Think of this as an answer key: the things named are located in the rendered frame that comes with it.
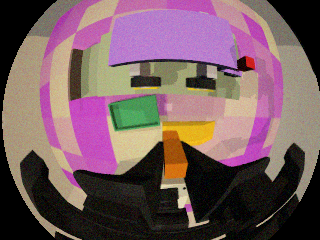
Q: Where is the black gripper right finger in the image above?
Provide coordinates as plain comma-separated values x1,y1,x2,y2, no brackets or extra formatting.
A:
180,141,271,224

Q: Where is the yellow chock with orange handle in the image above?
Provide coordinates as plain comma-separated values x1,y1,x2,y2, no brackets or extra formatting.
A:
163,121,215,179

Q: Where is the red-headed pin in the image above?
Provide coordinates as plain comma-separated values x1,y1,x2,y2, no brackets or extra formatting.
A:
233,56,255,72

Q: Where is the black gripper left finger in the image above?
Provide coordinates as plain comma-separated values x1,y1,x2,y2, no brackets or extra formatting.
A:
73,141,164,228

